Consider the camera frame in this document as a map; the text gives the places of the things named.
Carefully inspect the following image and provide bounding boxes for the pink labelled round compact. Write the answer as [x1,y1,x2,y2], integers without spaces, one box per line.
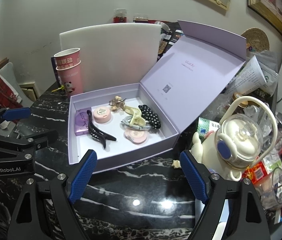
[93,106,111,124]

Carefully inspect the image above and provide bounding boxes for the black hair claw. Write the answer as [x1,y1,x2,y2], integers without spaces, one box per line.
[86,110,117,150]

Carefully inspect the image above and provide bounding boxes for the printed paper bag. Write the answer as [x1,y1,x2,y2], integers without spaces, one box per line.
[227,55,269,97]

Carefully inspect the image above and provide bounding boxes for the lavender gift box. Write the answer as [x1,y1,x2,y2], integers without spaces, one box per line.
[68,19,247,173]

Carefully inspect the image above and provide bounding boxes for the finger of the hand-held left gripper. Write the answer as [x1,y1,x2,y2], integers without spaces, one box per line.
[0,129,58,156]
[0,107,31,131]

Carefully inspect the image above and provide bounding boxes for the green striped box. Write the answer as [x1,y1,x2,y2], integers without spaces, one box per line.
[197,117,222,136]

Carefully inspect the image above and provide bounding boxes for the small lilac box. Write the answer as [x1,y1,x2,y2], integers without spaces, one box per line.
[75,109,93,136]

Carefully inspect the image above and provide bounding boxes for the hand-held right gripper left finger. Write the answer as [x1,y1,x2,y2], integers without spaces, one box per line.
[7,149,98,240]

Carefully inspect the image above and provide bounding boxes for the cream bow hair clip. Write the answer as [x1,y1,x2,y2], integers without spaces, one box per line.
[109,95,128,111]

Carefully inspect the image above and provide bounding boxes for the pink panda paper cup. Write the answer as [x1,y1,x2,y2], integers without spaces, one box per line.
[56,61,84,96]

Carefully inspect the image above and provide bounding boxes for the dark purple carton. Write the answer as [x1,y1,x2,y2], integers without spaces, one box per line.
[51,56,61,80]

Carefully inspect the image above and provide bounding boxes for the pink hinged round compact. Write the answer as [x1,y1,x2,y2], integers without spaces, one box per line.
[124,127,149,145]

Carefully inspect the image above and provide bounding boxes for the grey cushion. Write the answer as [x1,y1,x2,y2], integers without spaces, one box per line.
[0,62,26,98]

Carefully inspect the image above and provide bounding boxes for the cream cartoon water bottle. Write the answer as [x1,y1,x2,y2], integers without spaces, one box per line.
[190,96,279,182]

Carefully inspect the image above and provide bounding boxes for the red snack packet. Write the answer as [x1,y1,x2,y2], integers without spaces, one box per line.
[242,155,274,188]

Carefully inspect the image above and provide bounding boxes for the pale cable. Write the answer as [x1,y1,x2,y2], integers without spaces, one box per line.
[120,115,156,132]

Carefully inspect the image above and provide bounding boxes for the white foam board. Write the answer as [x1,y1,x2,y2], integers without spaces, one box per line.
[59,22,161,93]

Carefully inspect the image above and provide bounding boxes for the dark printed packets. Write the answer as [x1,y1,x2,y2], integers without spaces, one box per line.
[156,21,184,60]

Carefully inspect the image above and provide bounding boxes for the cream hair claw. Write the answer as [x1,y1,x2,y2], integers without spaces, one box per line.
[123,105,146,132]

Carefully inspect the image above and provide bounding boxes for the beige wooden box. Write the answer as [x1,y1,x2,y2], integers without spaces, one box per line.
[19,81,40,102]

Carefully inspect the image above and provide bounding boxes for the black polka-dot hair bow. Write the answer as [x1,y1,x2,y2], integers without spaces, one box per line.
[138,104,162,130]

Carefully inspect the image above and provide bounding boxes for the glass jar red contents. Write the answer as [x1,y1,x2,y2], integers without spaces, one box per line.
[113,9,128,24]

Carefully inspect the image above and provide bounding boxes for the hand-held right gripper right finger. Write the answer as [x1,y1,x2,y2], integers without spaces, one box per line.
[180,149,272,240]

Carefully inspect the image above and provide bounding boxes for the woven round mat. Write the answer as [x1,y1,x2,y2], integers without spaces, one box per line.
[241,28,270,53]

